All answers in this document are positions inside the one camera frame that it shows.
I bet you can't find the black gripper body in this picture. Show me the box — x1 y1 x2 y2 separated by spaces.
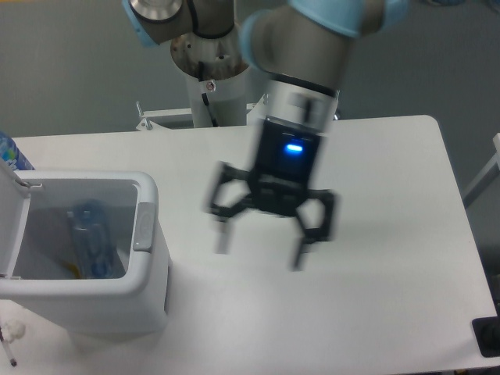
246 120 324 217

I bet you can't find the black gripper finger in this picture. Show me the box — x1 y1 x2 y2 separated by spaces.
205 162 255 254
291 190 337 271

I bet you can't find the clear plastic water bottle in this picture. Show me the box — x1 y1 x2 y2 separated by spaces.
66 200 124 279

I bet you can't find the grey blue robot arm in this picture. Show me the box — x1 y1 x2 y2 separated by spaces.
123 1 409 270

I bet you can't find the trash inside can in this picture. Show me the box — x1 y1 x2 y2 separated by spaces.
58 259 82 280

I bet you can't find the white trash can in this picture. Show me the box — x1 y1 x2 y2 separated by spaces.
1 163 172 334

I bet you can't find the black device at table edge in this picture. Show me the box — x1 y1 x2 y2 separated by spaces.
472 316 499 358

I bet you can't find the blue patterned container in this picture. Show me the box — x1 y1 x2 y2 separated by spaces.
0 131 35 171

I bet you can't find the white crumpled tissue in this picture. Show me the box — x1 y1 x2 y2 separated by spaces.
2 320 26 343

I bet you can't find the white pedestal foot bracket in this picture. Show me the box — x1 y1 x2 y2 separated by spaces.
136 94 268 131

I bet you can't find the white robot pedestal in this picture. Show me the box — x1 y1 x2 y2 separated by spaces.
170 24 250 128

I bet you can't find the black cable on pedestal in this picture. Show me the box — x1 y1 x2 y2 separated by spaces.
198 61 219 127

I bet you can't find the white metal frame right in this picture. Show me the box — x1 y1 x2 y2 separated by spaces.
462 134 499 209

